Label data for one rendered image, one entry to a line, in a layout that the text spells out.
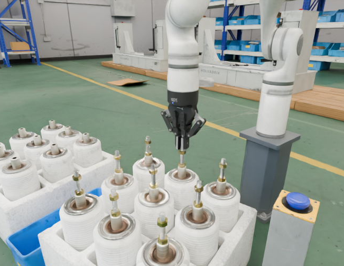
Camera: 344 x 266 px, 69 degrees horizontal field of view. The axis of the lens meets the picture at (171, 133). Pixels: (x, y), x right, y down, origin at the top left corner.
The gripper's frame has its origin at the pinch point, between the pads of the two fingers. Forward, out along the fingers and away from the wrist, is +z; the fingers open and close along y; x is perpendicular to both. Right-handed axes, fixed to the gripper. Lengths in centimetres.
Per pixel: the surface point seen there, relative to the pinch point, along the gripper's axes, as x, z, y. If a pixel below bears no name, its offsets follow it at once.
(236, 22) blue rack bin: 507, -47, -248
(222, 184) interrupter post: 0.2, 7.6, 12.5
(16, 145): -21, 12, -61
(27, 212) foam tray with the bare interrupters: -30.0, 20.7, -31.8
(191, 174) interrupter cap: 2.0, 9.7, 1.9
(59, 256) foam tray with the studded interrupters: -32.1, 18.1, -7.6
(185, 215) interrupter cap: -12.3, 9.7, 10.8
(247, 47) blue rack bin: 497, 2, -212
